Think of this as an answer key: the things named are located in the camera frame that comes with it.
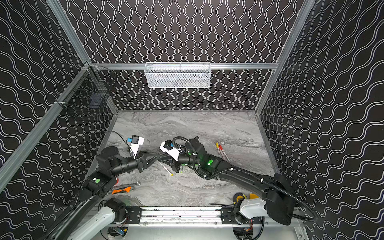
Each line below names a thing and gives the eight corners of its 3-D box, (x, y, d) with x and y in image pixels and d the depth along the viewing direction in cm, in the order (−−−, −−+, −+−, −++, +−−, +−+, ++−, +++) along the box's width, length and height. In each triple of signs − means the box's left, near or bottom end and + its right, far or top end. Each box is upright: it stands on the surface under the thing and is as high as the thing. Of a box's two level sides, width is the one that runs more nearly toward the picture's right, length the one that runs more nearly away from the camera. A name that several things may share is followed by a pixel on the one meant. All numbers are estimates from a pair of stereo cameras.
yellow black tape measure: (234, 204, 79) (235, 202, 77) (230, 197, 82) (231, 195, 80) (245, 199, 81) (247, 197, 79) (241, 192, 84) (242, 190, 81)
